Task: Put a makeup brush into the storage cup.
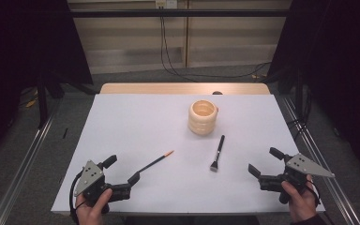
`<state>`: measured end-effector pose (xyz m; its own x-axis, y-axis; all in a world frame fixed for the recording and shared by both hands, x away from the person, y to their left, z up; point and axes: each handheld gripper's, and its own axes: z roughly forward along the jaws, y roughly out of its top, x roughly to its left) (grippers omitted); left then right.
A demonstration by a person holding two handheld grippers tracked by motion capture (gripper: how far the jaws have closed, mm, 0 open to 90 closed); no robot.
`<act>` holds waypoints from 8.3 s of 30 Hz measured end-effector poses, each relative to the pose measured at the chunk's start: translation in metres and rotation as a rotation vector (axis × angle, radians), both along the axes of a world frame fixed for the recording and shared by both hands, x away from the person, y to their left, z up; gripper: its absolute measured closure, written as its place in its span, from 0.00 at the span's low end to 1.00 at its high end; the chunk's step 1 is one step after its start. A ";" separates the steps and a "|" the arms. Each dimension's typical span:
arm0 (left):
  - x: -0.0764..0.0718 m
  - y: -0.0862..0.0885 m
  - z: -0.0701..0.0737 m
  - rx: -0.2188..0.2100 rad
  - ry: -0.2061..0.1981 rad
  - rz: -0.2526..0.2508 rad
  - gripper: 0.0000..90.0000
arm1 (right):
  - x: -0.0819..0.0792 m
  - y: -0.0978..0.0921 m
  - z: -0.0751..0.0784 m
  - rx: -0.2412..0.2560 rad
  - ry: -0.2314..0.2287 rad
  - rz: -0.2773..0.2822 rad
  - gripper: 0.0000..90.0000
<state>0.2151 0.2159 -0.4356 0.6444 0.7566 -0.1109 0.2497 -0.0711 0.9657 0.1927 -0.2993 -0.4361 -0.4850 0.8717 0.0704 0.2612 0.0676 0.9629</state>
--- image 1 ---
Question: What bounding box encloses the metal floor rail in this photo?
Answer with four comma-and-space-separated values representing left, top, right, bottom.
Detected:
277, 93, 360, 225
0, 98, 62, 225

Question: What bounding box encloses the person's right hand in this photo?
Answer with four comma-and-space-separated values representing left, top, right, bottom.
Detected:
280, 173, 319, 224

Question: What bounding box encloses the cream ribbed pen holder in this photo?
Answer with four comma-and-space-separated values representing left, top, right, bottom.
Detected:
187, 99, 219, 137

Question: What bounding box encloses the black makeup brush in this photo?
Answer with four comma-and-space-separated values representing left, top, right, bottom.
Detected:
209, 134, 226, 173

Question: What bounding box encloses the thin black orange-tipped pencil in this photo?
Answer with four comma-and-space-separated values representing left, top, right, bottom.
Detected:
137, 149, 175, 174

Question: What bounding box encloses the person's left hand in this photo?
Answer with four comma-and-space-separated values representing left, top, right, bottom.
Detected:
74, 187, 113, 225

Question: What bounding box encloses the white wall socket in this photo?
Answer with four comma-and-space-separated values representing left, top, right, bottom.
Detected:
155, 0, 179, 9

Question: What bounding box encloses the person's dark clothing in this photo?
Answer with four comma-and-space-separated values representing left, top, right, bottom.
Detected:
124, 215, 261, 225

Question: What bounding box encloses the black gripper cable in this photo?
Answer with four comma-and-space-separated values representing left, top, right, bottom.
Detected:
306, 179, 322, 208
68, 170, 86, 225

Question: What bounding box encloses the black curtain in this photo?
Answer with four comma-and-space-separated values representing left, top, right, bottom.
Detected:
266, 0, 360, 181
0, 0, 94, 167

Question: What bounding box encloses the wooden wall strip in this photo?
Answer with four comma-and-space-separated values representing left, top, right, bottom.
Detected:
184, 0, 190, 68

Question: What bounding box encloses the black wall cable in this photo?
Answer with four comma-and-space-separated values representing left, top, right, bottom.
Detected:
158, 7, 201, 83
161, 7, 273, 80

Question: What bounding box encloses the black horizontal bar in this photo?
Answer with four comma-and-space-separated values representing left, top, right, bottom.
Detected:
69, 8, 291, 19

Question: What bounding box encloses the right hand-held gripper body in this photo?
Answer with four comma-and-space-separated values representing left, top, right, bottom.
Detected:
258, 152, 337, 204

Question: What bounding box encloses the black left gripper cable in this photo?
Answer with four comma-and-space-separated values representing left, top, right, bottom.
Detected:
68, 170, 86, 225

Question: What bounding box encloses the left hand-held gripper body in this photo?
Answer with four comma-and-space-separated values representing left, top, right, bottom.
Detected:
73, 159, 132, 215

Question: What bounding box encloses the white table mat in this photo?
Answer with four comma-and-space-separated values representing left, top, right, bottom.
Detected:
51, 93, 326, 217

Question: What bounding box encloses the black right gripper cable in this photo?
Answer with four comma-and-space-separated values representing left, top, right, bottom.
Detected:
306, 179, 322, 208

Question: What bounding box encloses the black metal stand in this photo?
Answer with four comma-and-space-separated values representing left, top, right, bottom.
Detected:
36, 70, 49, 129

